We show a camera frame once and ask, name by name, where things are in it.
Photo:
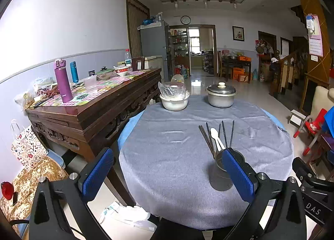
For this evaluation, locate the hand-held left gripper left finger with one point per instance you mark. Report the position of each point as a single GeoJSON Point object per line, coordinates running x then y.
{"type": "Point", "coordinates": [97, 174]}

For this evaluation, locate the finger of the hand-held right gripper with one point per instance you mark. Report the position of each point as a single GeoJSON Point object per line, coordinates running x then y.
{"type": "Point", "coordinates": [300, 166]}

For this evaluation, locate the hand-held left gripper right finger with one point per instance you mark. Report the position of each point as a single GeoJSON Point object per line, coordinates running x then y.
{"type": "Point", "coordinates": [238, 177]}

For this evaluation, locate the metal utensil holder cup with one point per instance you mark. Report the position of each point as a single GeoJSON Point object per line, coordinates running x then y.
{"type": "Point", "coordinates": [219, 177]}

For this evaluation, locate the bundle of dark chopsticks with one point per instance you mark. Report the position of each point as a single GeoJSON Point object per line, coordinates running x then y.
{"type": "Point", "coordinates": [207, 140]}

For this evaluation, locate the white plastic spoon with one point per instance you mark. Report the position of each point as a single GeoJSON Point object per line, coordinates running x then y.
{"type": "Point", "coordinates": [214, 134]}

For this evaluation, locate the red child chair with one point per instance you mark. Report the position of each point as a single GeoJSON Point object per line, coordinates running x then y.
{"type": "Point", "coordinates": [310, 127]}

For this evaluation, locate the small white stool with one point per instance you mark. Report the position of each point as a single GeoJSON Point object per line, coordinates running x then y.
{"type": "Point", "coordinates": [297, 118]}

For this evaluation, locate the white plastic bag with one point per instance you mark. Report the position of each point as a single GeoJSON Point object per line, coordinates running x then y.
{"type": "Point", "coordinates": [125, 215]}

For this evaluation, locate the blue cloth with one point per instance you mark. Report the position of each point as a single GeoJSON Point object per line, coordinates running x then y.
{"type": "Point", "coordinates": [329, 119]}

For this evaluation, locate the carved wooden sideboard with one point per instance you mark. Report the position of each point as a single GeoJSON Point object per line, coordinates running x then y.
{"type": "Point", "coordinates": [104, 114]}

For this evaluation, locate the gold patterned cloth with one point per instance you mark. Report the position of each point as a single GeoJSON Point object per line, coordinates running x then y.
{"type": "Point", "coordinates": [28, 187]}

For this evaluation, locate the grey tablecloth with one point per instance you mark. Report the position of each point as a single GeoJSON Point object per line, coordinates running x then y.
{"type": "Point", "coordinates": [169, 164]}

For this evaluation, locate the beige armchair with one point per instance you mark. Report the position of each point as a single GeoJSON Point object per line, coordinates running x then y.
{"type": "Point", "coordinates": [319, 99]}

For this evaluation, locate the patterned gift bag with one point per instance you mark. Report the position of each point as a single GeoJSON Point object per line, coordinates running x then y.
{"type": "Point", "coordinates": [27, 146]}

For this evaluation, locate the metal pot with lid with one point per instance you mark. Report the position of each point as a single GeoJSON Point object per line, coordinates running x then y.
{"type": "Point", "coordinates": [221, 99]}

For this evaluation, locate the clear plastic cup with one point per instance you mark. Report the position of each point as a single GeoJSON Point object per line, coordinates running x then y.
{"type": "Point", "coordinates": [90, 85]}

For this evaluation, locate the patterned table mat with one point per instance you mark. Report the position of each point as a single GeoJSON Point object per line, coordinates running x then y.
{"type": "Point", "coordinates": [109, 83]}

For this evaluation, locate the red round object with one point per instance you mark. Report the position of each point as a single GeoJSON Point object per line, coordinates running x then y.
{"type": "Point", "coordinates": [6, 190]}

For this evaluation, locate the purple thermos bottle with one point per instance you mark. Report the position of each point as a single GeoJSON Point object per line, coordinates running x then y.
{"type": "Point", "coordinates": [64, 85]}

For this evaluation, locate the wooden stair railing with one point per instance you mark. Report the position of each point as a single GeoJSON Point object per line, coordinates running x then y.
{"type": "Point", "coordinates": [287, 70]}

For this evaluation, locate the black jar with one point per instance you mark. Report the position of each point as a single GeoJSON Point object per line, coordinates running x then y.
{"type": "Point", "coordinates": [91, 73]}

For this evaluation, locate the glass lidded bowl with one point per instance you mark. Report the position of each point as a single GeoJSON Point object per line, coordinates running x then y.
{"type": "Point", "coordinates": [104, 72]}

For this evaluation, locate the pile of food bags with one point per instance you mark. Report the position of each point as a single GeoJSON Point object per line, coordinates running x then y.
{"type": "Point", "coordinates": [39, 91]}

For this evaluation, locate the orange cardboard box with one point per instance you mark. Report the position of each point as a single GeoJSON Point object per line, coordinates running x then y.
{"type": "Point", "coordinates": [240, 74]}

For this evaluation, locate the blue drink bottle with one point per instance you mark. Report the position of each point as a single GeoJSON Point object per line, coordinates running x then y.
{"type": "Point", "coordinates": [74, 72]}

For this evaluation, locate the red and white bowl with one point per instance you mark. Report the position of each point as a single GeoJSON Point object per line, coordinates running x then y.
{"type": "Point", "coordinates": [122, 72]}

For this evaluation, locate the clear plastic bag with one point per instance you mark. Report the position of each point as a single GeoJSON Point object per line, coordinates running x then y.
{"type": "Point", "coordinates": [172, 89]}

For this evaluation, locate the dark wooden table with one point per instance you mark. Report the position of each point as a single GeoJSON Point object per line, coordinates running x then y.
{"type": "Point", "coordinates": [236, 63]}

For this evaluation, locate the clear round container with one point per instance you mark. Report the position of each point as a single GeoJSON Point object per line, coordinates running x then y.
{"type": "Point", "coordinates": [178, 78]}

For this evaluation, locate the blue water jug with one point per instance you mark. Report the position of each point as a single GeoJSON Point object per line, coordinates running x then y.
{"type": "Point", "coordinates": [184, 72]}

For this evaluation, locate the wooden card holder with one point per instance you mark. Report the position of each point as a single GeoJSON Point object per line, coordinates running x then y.
{"type": "Point", "coordinates": [138, 63]}

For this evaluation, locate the red capped water bottle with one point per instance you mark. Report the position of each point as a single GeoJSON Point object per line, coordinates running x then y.
{"type": "Point", "coordinates": [127, 59]}

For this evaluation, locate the white chest freezer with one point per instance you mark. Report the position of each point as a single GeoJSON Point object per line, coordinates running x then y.
{"type": "Point", "coordinates": [154, 62]}

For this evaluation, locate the glass display cabinet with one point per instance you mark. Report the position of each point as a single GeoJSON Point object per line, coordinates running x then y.
{"type": "Point", "coordinates": [180, 46]}

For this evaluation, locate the grey refrigerator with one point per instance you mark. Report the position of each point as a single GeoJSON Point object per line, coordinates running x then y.
{"type": "Point", "coordinates": [152, 38]}

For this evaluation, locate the wooden slatted panel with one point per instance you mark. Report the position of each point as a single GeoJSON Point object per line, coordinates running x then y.
{"type": "Point", "coordinates": [135, 28]}

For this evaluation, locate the pink wall calendar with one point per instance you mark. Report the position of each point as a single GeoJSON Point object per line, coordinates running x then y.
{"type": "Point", "coordinates": [315, 36]}

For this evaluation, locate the framed wall picture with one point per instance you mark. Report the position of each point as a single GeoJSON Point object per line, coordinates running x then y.
{"type": "Point", "coordinates": [238, 33]}

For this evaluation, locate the round wall clock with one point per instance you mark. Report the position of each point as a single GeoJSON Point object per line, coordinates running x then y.
{"type": "Point", "coordinates": [185, 20]}

